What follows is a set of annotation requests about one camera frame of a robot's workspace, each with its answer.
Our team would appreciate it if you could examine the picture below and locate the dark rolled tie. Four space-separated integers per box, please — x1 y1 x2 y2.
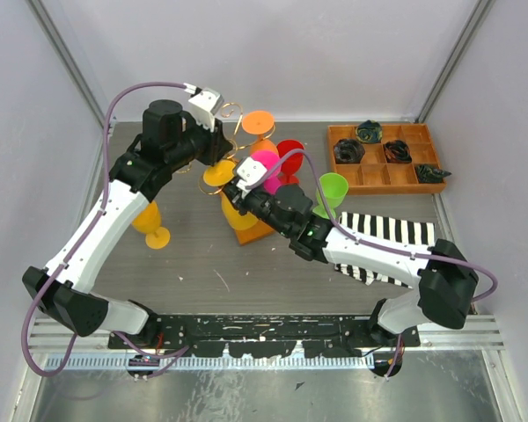
383 140 413 164
356 120 383 144
414 164 452 184
334 138 365 164

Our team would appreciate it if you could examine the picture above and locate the purple cable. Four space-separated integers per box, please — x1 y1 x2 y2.
254 149 498 379
20 82 193 379

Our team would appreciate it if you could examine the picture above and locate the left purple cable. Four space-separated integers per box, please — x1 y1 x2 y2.
20 82 193 379

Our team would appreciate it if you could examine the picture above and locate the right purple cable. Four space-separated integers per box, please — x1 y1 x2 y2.
254 149 498 379

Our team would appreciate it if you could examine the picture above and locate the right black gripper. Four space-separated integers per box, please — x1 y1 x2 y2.
216 178 291 239

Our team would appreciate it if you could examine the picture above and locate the dark rolled tie right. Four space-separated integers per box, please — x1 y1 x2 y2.
414 164 452 184

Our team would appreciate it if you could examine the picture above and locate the dark rolled tie middle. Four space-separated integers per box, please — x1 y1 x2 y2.
383 140 413 164

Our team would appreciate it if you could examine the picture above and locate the gold wire wine glass rack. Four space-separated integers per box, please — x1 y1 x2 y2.
175 102 278 246

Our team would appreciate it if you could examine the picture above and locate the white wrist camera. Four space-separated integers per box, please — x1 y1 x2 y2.
233 156 268 193
184 83 224 132

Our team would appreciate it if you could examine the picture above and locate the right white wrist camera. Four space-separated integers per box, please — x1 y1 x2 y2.
233 156 268 193

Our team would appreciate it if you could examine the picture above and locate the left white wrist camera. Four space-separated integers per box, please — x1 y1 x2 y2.
184 83 224 132

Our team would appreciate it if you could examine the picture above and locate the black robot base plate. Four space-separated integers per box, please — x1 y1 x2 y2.
107 314 422 360

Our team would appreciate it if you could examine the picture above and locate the grey slotted cable duct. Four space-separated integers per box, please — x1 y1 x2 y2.
65 352 375 371

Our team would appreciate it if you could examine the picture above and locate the orange plastic wine glass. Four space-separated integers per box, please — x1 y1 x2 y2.
241 110 279 156

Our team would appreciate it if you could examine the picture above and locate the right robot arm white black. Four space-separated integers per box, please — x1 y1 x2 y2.
223 183 478 346

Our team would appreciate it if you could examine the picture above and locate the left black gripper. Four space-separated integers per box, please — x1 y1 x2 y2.
169 112 235 170

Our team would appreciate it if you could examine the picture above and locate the black white striped cloth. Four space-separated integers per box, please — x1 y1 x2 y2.
334 212 436 289

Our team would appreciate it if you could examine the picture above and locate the red plastic wine glass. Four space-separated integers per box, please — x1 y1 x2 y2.
277 139 304 185

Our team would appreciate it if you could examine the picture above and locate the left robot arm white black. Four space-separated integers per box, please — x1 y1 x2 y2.
22 90 232 348

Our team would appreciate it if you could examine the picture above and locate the magenta plastic wine glass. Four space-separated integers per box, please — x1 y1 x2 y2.
251 150 282 194

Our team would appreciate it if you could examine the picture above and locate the yellow wine glass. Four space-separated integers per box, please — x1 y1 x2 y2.
131 201 171 250
202 159 257 231

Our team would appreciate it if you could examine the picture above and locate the green plastic wine glass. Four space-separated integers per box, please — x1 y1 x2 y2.
312 172 348 219

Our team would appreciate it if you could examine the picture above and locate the wooden compartment tray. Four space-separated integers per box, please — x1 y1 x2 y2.
326 123 446 195

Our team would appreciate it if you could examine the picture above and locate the dark rolled tie top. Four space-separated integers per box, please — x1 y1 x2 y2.
356 120 383 144

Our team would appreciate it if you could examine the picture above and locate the dark rolled tie left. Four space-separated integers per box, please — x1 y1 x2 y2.
334 138 365 164

